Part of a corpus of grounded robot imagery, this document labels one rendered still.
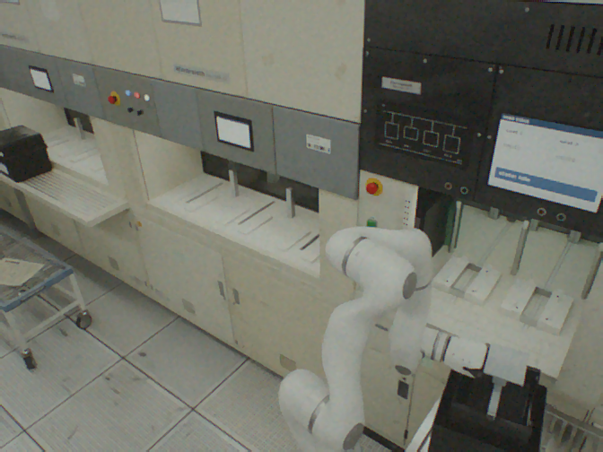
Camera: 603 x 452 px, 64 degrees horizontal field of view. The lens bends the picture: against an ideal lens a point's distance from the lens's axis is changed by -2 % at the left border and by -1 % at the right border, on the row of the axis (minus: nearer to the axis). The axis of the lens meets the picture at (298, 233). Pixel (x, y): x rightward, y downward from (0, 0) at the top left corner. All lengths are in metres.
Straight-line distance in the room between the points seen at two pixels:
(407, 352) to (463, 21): 0.87
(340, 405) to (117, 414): 1.85
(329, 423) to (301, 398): 0.10
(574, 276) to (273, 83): 1.42
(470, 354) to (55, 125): 3.45
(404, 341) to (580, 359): 0.56
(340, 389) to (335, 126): 0.89
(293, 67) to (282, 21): 0.15
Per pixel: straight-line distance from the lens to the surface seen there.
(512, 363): 1.47
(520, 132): 1.43
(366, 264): 1.04
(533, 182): 1.47
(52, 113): 4.13
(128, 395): 2.92
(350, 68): 1.60
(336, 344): 1.12
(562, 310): 2.03
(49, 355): 3.32
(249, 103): 1.89
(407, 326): 1.35
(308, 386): 1.23
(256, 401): 2.73
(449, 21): 1.43
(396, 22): 1.50
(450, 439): 1.54
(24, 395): 3.17
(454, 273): 2.07
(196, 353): 3.01
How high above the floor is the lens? 2.14
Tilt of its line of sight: 33 degrees down
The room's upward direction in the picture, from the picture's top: 2 degrees counter-clockwise
